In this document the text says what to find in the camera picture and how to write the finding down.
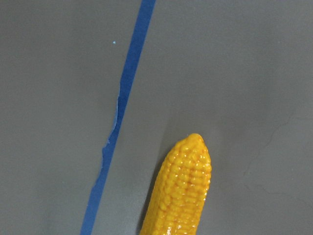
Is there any yellow corn cob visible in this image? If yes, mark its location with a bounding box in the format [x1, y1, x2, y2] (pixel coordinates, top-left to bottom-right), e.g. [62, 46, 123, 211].
[140, 133, 212, 235]

